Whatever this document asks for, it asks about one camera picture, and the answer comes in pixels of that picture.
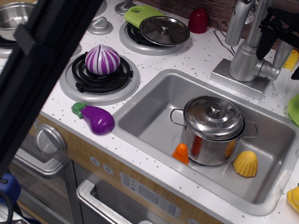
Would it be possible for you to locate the silver faucet lever handle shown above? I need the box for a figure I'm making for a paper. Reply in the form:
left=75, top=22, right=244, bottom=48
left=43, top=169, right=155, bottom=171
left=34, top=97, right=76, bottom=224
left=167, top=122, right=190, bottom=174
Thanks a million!
left=272, top=41, right=293, bottom=69

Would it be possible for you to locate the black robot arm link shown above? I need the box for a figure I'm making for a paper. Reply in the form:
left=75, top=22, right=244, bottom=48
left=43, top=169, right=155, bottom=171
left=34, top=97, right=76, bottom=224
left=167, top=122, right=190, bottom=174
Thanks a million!
left=0, top=0, right=103, bottom=178

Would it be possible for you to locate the yellow toy piece behind faucet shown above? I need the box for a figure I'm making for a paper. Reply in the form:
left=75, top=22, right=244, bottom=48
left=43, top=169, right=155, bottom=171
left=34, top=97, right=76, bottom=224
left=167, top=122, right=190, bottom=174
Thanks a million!
left=283, top=50, right=299, bottom=71

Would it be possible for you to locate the silver toy faucet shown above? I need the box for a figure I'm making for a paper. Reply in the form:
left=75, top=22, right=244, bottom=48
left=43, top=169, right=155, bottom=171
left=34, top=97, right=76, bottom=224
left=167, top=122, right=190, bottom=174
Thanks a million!
left=210, top=0, right=281, bottom=101

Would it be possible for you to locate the red toy cup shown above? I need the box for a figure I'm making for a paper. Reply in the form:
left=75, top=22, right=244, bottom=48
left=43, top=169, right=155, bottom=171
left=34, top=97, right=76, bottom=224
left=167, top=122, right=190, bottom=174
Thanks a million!
left=188, top=7, right=209, bottom=34

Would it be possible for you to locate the stainless steel pot lid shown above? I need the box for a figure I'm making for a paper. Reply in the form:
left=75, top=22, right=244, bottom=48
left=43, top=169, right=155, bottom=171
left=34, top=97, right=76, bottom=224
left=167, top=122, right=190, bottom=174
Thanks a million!
left=183, top=96, right=244, bottom=140

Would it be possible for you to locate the loose steel lid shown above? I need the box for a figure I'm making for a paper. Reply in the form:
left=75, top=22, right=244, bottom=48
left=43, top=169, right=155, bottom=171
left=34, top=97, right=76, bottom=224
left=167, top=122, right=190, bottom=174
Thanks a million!
left=139, top=16, right=190, bottom=46

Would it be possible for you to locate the yellow toy corn piece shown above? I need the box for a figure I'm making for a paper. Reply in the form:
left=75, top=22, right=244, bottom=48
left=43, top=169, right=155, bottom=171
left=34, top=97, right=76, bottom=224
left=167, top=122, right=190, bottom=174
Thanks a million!
left=233, top=150, right=258, bottom=178

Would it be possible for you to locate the green toy cutting board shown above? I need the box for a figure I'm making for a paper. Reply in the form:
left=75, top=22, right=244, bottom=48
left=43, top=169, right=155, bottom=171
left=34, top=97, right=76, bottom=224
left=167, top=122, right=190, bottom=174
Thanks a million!
left=124, top=5, right=165, bottom=28

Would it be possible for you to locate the rear black stove burner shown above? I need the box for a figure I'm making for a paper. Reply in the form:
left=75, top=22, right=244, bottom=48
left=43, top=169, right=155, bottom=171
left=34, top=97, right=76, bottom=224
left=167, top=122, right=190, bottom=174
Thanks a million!
left=119, top=22, right=184, bottom=56

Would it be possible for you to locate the black stove burner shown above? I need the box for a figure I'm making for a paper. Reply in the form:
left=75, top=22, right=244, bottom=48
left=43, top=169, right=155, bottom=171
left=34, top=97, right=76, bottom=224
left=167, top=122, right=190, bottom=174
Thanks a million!
left=59, top=54, right=140, bottom=106
left=119, top=22, right=184, bottom=56

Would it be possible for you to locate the grey toy sink basin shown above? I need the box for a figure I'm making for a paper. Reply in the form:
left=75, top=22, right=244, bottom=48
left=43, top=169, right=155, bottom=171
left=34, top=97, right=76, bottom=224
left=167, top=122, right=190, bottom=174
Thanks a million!
left=113, top=69, right=299, bottom=216

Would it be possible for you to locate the orange toy carrot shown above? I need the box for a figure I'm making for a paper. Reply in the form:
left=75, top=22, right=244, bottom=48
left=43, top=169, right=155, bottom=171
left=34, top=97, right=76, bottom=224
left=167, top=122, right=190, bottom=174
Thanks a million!
left=171, top=143, right=189, bottom=165

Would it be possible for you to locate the silver stove knob rear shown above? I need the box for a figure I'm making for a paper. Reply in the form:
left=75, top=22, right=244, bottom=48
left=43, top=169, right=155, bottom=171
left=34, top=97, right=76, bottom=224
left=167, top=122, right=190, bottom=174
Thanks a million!
left=114, top=0, right=136, bottom=16

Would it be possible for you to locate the silver stove knob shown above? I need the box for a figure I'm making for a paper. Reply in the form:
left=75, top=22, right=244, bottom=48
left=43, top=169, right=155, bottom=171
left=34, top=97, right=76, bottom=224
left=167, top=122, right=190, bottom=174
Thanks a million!
left=87, top=17, right=113, bottom=36
left=114, top=0, right=136, bottom=16

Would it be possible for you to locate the purple white toy onion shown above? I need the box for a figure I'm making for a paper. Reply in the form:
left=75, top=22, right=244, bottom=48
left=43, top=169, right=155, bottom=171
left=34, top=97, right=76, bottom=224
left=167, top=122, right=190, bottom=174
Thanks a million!
left=85, top=44, right=121, bottom=76

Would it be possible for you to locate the silver stove knob middle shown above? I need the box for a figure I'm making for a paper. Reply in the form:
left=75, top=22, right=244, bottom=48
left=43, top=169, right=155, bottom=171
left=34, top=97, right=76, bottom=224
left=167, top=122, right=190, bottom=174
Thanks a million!
left=87, top=17, right=113, bottom=36

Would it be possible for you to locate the purple toy eggplant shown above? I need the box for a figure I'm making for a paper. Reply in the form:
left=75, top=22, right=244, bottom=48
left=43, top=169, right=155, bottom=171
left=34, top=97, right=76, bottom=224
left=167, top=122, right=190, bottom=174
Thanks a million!
left=71, top=102, right=115, bottom=135

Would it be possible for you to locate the front black stove burner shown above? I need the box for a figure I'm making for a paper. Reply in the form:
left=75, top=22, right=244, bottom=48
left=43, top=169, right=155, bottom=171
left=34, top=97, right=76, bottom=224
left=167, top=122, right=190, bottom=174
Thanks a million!
left=59, top=54, right=140, bottom=106

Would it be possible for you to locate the silver oven dial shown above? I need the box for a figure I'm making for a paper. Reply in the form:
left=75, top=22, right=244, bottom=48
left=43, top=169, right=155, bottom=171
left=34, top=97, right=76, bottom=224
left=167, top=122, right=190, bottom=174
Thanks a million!
left=34, top=123, right=67, bottom=155

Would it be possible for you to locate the steel bowl on burner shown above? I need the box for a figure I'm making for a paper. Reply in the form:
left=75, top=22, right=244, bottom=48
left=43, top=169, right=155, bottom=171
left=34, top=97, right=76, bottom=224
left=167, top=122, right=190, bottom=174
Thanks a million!
left=0, top=2, right=35, bottom=41

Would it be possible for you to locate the thin wire rack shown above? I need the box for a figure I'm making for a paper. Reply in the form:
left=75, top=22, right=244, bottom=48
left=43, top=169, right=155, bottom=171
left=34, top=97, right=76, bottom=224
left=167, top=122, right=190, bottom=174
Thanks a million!
left=213, top=29, right=235, bottom=56

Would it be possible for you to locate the silver dishwasher handle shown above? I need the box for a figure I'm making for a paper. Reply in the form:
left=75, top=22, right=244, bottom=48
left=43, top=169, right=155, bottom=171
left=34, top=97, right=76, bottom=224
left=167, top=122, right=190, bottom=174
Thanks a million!
left=73, top=178, right=183, bottom=224

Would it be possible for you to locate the silver oven door handle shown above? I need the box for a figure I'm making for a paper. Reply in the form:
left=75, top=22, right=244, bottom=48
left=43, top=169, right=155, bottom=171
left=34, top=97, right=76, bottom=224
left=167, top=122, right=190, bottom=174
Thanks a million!
left=14, top=148, right=64, bottom=179

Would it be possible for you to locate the blue clamp with cable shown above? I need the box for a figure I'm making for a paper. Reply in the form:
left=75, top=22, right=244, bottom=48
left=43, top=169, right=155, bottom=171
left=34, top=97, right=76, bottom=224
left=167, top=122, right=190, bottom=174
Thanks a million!
left=0, top=173, right=21, bottom=224

